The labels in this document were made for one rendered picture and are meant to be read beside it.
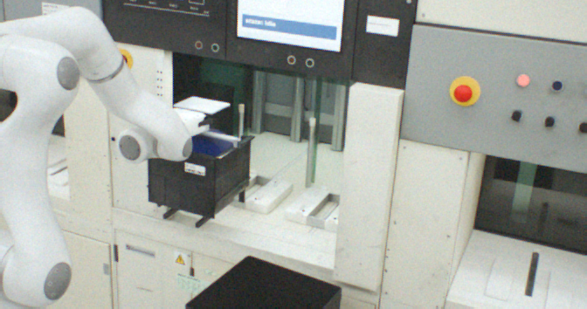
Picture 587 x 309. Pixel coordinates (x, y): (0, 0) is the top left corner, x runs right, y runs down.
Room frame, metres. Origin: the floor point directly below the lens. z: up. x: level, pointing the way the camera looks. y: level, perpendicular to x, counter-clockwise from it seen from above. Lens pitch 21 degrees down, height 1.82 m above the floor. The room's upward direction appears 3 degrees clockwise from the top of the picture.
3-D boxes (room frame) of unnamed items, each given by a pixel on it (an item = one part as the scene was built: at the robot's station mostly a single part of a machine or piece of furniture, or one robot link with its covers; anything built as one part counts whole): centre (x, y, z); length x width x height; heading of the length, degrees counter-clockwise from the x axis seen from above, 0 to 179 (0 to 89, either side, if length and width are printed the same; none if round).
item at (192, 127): (1.61, 0.30, 1.25); 0.11 x 0.10 x 0.07; 157
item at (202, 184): (1.71, 0.26, 1.11); 0.24 x 0.20 x 0.32; 68
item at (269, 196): (2.00, 0.13, 0.89); 0.22 x 0.21 x 0.04; 157
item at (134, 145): (1.48, 0.35, 1.25); 0.13 x 0.09 x 0.08; 157
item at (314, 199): (1.89, -0.12, 0.89); 0.22 x 0.21 x 0.04; 157
